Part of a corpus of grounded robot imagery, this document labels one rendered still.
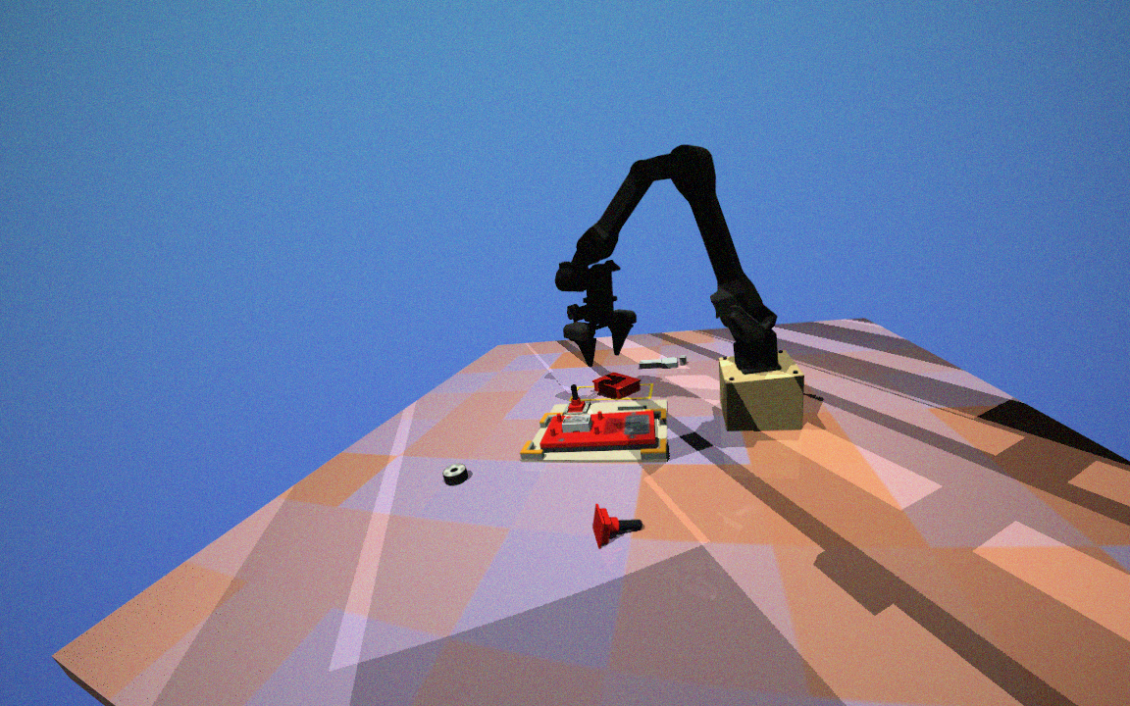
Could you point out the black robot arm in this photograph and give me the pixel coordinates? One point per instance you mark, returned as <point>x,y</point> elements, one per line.
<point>736,301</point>

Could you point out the small toy wheel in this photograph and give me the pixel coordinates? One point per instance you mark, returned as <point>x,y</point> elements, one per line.
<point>455,474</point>

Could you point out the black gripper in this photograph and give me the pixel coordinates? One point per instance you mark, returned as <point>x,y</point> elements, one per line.
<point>601,315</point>

